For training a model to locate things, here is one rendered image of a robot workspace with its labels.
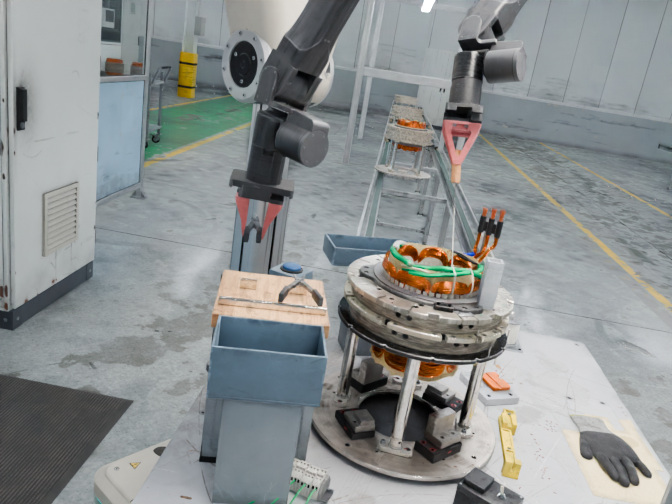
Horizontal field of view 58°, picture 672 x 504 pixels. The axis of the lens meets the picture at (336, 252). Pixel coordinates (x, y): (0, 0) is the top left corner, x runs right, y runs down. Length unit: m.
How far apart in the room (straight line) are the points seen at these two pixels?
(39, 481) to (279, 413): 1.48
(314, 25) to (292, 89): 0.10
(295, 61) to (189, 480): 0.69
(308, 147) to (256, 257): 0.61
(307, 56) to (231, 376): 0.48
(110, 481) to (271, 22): 1.31
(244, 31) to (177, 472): 0.88
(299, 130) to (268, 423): 0.44
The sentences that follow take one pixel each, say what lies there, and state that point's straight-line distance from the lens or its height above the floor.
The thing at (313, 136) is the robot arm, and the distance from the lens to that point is 0.88.
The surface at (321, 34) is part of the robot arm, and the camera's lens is 0.91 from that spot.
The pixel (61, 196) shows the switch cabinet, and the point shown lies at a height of 0.59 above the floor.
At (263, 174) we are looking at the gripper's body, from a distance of 0.95.
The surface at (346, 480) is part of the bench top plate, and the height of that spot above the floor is 0.78.
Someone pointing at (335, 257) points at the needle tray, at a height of 1.04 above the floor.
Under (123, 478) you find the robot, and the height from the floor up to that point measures 0.26.
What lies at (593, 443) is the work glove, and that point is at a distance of 1.43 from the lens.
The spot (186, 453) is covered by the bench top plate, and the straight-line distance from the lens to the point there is 1.15.
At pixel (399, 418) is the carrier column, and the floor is 0.88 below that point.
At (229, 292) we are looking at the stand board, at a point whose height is 1.07.
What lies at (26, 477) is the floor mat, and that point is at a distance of 2.35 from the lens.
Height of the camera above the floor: 1.48
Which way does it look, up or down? 18 degrees down
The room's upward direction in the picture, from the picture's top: 9 degrees clockwise
